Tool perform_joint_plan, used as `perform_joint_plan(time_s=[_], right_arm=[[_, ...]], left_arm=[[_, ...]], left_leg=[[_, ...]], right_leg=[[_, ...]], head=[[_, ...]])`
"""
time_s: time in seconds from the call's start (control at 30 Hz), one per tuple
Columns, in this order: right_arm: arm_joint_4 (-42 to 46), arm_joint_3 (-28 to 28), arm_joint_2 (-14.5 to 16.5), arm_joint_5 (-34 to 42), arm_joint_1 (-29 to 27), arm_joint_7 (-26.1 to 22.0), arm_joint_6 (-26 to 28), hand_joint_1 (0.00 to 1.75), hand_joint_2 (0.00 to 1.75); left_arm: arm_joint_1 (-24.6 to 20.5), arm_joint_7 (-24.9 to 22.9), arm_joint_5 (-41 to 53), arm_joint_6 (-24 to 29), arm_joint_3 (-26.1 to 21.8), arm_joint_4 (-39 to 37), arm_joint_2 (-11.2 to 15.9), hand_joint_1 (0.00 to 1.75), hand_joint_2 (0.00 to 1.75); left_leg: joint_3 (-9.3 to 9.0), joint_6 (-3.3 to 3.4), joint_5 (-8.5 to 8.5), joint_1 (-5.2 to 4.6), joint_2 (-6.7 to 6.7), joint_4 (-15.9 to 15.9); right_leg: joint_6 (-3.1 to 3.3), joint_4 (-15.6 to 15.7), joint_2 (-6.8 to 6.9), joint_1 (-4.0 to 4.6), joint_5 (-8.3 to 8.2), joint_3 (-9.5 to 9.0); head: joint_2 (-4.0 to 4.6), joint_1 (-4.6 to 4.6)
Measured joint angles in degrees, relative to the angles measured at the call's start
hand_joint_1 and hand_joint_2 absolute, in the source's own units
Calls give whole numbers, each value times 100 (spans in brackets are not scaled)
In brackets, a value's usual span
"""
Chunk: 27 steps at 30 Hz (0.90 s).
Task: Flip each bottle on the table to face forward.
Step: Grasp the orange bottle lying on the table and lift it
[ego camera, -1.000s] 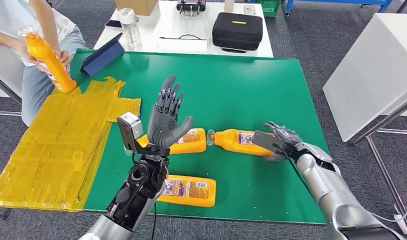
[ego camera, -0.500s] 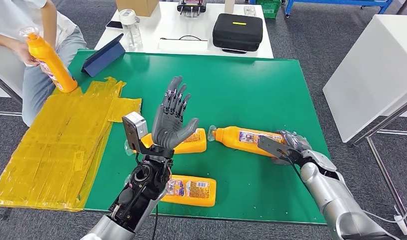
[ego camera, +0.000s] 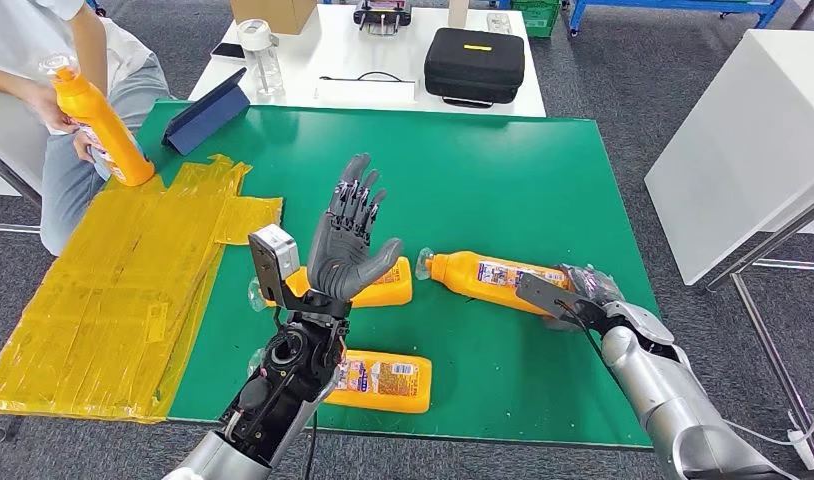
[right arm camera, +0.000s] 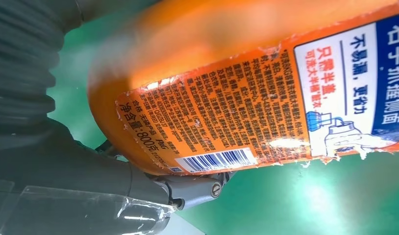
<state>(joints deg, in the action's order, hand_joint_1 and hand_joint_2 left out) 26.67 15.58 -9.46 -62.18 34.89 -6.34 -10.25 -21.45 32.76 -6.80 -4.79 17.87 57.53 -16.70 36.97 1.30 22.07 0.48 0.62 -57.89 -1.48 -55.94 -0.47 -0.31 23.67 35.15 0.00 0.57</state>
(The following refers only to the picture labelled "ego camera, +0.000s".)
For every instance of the clear water bottle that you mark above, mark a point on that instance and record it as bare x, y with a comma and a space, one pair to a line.
268, 66

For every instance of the green plastic crate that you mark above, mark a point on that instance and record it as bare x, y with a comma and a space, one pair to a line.
537, 18

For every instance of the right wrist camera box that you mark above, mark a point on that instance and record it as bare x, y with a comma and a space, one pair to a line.
546, 298

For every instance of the white seat with metal legs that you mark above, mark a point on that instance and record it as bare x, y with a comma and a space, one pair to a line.
9, 152

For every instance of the white side table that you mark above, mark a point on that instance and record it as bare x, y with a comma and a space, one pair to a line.
745, 146

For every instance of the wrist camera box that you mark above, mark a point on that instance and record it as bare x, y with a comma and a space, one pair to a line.
278, 248
546, 298

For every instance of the blue tablet case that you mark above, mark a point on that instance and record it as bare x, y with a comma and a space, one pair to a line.
205, 119

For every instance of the beige wooden block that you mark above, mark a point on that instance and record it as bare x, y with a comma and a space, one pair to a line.
458, 12

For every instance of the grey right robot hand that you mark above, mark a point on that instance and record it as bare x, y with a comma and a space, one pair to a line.
596, 288

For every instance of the white power strip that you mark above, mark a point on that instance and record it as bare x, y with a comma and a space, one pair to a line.
804, 450

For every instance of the brown cardboard box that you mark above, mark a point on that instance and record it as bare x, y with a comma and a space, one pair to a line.
274, 13

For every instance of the person's right forearm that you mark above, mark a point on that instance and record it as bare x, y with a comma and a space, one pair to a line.
3, 79

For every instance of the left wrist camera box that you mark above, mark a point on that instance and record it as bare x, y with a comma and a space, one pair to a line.
278, 248

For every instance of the person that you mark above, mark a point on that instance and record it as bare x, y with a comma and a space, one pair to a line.
23, 40

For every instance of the blue metal rack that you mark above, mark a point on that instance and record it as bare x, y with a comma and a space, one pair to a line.
652, 3

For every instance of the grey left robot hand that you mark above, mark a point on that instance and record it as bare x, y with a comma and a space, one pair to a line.
337, 258

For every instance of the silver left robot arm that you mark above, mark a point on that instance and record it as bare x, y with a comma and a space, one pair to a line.
281, 391

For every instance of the black controller device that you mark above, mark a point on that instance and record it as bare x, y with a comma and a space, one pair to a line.
382, 12

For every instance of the orange detergent bottle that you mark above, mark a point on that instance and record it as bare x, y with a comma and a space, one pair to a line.
394, 295
109, 132
380, 404
460, 275

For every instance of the person's hand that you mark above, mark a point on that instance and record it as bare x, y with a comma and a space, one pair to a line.
84, 147
46, 109

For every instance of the person's right hand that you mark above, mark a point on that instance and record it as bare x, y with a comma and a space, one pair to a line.
46, 109

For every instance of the yellow taped cardboard sheet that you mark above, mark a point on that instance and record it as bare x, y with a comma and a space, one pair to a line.
82, 318

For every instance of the black phone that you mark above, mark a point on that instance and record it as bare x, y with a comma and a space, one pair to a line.
228, 50

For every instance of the person's left hand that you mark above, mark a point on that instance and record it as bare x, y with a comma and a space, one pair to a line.
84, 147

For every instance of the black carrying case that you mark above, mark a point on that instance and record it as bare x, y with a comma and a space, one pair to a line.
473, 66

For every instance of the green table mat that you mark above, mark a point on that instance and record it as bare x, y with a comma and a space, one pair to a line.
480, 172

